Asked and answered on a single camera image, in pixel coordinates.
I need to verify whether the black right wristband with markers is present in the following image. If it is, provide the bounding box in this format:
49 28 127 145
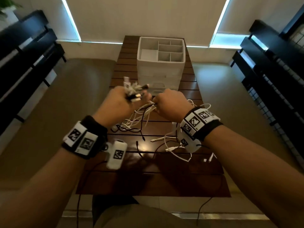
180 106 223 142

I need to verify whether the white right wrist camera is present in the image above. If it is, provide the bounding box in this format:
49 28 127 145
176 129 202 154

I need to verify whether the wire mesh panel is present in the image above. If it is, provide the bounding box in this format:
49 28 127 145
248 23 304 164

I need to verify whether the person's left forearm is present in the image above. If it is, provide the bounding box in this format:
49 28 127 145
0 148 87 228

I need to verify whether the white drawer organizer box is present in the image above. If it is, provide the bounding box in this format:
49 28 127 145
137 36 186 97

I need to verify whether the black wristband with markers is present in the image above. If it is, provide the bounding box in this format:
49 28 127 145
180 106 223 142
61 115 108 160

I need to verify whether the wooden slatted table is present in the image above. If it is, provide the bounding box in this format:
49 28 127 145
76 35 231 198

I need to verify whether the person's right hand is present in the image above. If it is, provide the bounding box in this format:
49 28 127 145
152 89 194 123

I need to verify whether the beige roller blind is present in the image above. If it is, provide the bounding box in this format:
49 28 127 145
60 0 231 48
14 0 81 42

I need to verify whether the black left wristband with markers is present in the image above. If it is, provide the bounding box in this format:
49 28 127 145
61 115 108 160

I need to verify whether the thin black camera wire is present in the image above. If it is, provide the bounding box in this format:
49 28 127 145
196 144 224 226
77 160 107 228

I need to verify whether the person's dark trouser leg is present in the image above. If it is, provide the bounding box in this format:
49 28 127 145
92 194 139 224

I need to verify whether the person's right forearm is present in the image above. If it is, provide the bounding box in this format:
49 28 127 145
203 125 304 228

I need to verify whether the person's left hand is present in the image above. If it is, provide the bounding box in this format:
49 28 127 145
92 86 153 129

